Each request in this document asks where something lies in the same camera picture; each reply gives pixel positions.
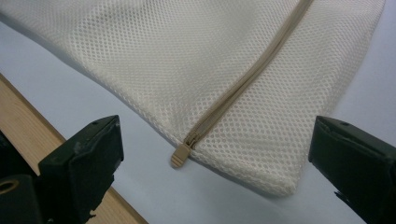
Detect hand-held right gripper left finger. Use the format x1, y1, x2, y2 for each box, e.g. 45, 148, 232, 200
37, 114, 125, 224

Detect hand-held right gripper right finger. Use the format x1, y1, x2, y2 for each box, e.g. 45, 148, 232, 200
307, 115, 396, 224

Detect white mesh laundry bag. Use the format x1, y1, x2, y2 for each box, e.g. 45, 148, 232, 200
0, 0, 387, 198

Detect wooden table edge strip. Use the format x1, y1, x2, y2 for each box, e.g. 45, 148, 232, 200
0, 73, 149, 224

